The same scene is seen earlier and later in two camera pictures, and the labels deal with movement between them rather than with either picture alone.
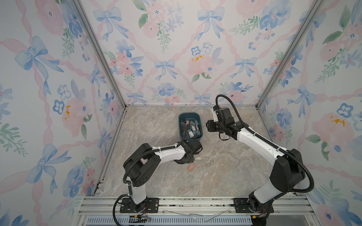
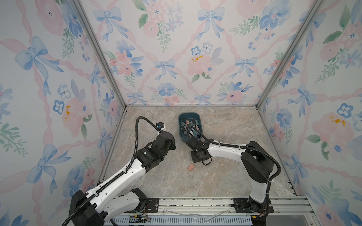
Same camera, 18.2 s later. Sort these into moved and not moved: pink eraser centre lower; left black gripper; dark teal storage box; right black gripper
Moved: left black gripper; right black gripper
Not moved: dark teal storage box; pink eraser centre lower
